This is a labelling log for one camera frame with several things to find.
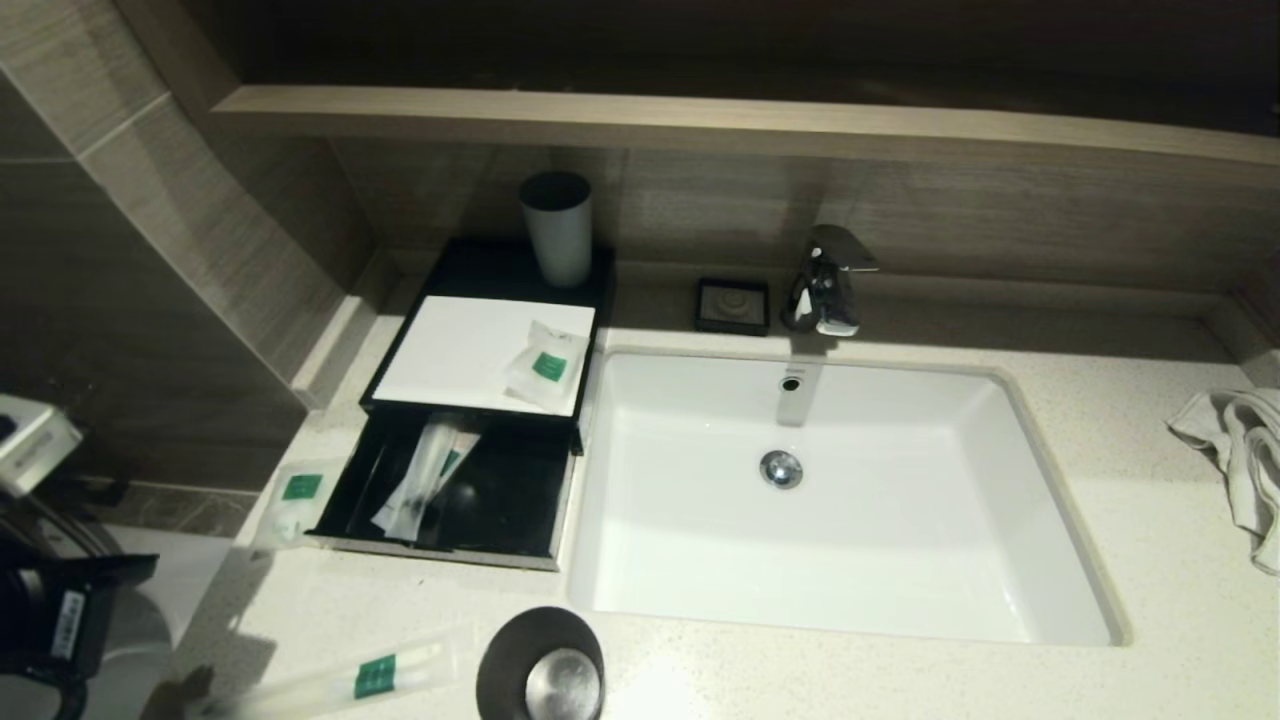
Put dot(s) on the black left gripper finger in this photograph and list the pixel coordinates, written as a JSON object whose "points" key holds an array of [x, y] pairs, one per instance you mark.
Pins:
{"points": [[98, 640], [120, 575]]}

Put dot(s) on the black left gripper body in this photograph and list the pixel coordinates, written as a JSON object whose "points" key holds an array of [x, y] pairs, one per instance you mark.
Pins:
{"points": [[60, 625]]}

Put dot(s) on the small square packet green label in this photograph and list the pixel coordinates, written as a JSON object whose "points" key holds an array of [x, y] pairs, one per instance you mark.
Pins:
{"points": [[300, 490], [548, 368]]}

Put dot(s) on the long white packet green label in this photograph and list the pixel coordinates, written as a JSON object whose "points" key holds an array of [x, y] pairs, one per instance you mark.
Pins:
{"points": [[452, 462], [375, 678], [410, 490]]}

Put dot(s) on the black plastic tray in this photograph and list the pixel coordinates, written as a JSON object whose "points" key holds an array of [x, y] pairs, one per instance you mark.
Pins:
{"points": [[510, 500]]}

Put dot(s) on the black amenity tray with drawer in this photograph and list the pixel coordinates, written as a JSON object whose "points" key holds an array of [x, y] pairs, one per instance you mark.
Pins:
{"points": [[480, 265]]}

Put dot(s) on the grey toilet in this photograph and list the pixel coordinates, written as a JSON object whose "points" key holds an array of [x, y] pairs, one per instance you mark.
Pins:
{"points": [[140, 640]]}

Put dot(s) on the round black dish metal centre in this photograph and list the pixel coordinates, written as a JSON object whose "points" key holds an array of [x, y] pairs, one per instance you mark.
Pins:
{"points": [[500, 660]]}

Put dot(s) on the white ribbed mat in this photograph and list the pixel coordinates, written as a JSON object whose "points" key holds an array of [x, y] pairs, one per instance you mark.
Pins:
{"points": [[450, 350]]}

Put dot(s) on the grey cup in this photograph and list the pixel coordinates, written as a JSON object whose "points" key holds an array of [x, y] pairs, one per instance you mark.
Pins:
{"points": [[555, 240]]}

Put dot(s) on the black soap dish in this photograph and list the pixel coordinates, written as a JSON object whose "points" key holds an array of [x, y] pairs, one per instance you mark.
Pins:
{"points": [[732, 305]]}

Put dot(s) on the chrome drain plug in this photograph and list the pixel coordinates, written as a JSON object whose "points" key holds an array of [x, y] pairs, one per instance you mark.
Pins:
{"points": [[781, 470]]}

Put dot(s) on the chrome faucet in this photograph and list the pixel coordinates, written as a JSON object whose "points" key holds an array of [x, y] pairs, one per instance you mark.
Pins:
{"points": [[830, 290]]}

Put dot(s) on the white sink basin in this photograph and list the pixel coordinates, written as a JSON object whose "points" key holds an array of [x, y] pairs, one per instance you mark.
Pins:
{"points": [[900, 520]]}

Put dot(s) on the white towel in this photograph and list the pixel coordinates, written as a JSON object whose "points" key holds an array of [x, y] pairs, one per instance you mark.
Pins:
{"points": [[1250, 450]]}

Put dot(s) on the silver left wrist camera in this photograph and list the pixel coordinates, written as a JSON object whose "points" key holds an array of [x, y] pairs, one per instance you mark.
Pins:
{"points": [[30, 440]]}

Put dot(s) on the wooden wall shelf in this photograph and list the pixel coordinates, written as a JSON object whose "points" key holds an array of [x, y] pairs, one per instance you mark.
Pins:
{"points": [[700, 125]]}

